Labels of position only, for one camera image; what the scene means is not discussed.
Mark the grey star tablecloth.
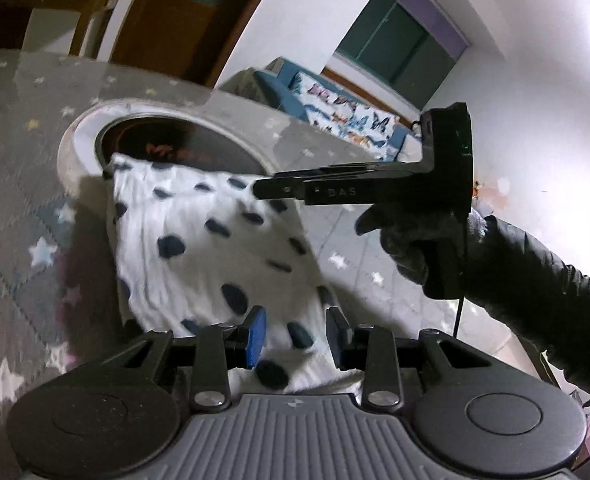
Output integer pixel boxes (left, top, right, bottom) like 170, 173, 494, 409
0, 49, 540, 411

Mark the round white-rimmed table stove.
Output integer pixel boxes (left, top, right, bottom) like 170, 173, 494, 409
56, 100, 286, 197

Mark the blue sofa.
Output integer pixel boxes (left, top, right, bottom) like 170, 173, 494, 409
251, 56, 426, 162

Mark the dark glass window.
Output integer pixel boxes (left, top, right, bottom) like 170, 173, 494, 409
334, 0, 472, 112

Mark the brown wooden door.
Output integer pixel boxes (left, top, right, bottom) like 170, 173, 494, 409
110, 0, 278, 88

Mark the person's right hand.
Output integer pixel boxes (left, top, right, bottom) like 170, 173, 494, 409
355, 205, 470, 288

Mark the butterfly print sofa cover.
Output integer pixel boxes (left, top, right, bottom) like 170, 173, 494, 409
294, 71, 402, 155

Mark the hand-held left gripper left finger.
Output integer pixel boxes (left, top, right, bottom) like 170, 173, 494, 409
102, 305, 268, 411

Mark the person's right forearm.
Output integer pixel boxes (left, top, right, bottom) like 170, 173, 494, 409
462, 212, 590, 403

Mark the white polka dot garment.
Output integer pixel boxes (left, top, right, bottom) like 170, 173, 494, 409
106, 152, 366, 397

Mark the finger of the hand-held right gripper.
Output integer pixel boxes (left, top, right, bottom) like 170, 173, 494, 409
251, 161, 416, 204

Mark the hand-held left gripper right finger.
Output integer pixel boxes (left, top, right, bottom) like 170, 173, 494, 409
325, 305, 496, 411

